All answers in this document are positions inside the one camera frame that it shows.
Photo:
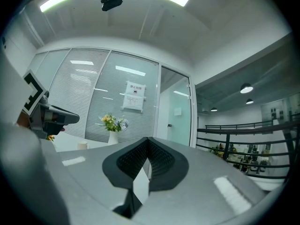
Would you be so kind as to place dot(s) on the white paper notice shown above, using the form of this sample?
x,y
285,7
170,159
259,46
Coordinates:
x,y
134,97

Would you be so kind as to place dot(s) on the orange flower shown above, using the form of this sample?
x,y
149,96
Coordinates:
x,y
50,138

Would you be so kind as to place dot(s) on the large black pendant lamp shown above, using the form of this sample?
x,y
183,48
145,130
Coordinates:
x,y
246,88

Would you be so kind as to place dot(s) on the black metal railing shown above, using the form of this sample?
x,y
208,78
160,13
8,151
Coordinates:
x,y
246,149

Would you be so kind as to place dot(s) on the yellow and blue flower bouquet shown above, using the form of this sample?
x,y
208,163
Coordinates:
x,y
113,123

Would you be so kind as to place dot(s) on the frosted glass door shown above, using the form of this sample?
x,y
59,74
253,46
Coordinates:
x,y
174,107

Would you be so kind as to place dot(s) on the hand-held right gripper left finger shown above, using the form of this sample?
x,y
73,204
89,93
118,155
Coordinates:
x,y
122,165

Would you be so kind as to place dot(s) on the white cup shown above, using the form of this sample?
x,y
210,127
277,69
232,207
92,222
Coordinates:
x,y
82,145

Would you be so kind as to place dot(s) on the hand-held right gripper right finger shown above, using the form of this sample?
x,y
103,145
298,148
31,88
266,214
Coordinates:
x,y
168,167

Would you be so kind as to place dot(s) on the black head camera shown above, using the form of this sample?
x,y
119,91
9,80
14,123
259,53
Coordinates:
x,y
113,2

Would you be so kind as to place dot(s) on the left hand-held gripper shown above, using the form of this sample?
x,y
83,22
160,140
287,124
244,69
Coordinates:
x,y
35,95

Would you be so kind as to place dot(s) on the white flower vase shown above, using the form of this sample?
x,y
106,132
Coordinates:
x,y
113,137

